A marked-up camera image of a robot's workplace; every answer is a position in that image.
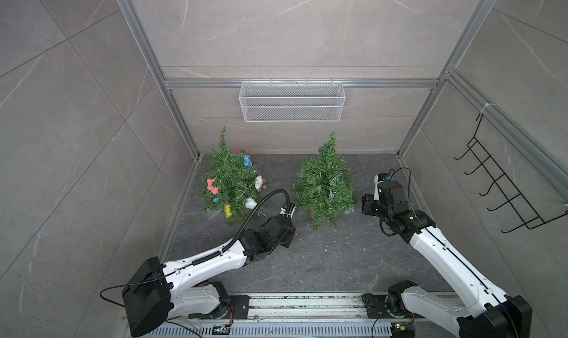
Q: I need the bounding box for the yellow star light with face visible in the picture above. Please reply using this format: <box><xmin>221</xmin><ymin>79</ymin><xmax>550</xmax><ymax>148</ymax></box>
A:
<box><xmin>223</xmin><ymin>204</ymin><xmax>232</xmax><ymax>219</ymax></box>

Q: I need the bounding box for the clear bulb string light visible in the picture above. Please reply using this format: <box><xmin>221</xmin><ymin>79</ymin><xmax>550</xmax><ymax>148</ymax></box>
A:
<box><xmin>312</xmin><ymin>178</ymin><xmax>356</xmax><ymax>218</ymax></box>

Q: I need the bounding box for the green christmas tree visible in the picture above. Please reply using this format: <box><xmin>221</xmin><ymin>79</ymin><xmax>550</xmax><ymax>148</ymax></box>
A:
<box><xmin>203</xmin><ymin>129</ymin><xmax>266</xmax><ymax>226</ymax></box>
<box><xmin>292</xmin><ymin>132</ymin><xmax>353</xmax><ymax>230</ymax></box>

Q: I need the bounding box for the blue star light centre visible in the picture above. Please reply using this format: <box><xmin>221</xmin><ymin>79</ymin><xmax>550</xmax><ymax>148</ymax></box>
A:
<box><xmin>243</xmin><ymin>155</ymin><xmax>252</xmax><ymax>169</ymax></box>

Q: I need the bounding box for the pink star light plain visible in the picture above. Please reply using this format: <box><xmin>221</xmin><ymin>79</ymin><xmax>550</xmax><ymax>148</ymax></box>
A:
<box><xmin>206</xmin><ymin>178</ymin><xmax>220</xmax><ymax>195</ymax></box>

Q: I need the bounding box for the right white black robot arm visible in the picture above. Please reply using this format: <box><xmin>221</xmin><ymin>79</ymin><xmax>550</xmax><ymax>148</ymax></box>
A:
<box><xmin>362</xmin><ymin>173</ymin><xmax>533</xmax><ymax>337</ymax></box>

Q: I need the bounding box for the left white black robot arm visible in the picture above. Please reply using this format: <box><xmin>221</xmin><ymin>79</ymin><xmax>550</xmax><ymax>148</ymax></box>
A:
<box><xmin>121</xmin><ymin>212</ymin><xmax>296</xmax><ymax>337</ymax></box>

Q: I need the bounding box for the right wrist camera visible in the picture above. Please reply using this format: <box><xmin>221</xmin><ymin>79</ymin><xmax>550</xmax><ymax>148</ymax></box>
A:
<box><xmin>374</xmin><ymin>173</ymin><xmax>391</xmax><ymax>201</ymax></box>

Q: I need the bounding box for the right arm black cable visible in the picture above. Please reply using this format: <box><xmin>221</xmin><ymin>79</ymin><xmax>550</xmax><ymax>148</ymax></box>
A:
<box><xmin>388</xmin><ymin>166</ymin><xmax>520</xmax><ymax>338</ymax></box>

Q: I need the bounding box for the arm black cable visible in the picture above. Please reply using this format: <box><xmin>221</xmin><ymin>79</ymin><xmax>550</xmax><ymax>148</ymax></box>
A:
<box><xmin>98</xmin><ymin>189</ymin><xmax>292</xmax><ymax>308</ymax></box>
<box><xmin>388</xmin><ymin>166</ymin><xmax>520</xmax><ymax>338</ymax></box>

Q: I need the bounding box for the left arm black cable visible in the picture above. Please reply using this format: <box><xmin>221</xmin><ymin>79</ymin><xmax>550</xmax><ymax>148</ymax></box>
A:
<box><xmin>98</xmin><ymin>189</ymin><xmax>292</xmax><ymax>308</ymax></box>

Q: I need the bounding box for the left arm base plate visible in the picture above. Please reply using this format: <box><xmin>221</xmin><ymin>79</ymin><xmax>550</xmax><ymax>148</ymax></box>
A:
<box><xmin>188</xmin><ymin>295</ymin><xmax>251</xmax><ymax>320</ymax></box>

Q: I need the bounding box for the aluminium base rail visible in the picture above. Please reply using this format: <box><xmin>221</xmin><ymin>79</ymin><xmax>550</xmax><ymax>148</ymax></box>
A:
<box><xmin>141</xmin><ymin>293</ymin><xmax>431</xmax><ymax>337</ymax></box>

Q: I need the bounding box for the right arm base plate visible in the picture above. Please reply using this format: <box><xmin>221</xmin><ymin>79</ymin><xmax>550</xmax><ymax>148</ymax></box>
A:
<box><xmin>362</xmin><ymin>293</ymin><xmax>413</xmax><ymax>320</ymax></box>

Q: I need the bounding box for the white wire mesh basket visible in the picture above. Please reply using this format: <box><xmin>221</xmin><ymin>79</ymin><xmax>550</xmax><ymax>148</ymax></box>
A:
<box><xmin>239</xmin><ymin>81</ymin><xmax>346</xmax><ymax>123</ymax></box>

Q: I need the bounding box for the black wire hook rack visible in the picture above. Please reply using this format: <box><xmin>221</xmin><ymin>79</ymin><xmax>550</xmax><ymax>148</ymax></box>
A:
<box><xmin>454</xmin><ymin>113</ymin><xmax>567</xmax><ymax>234</ymax></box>

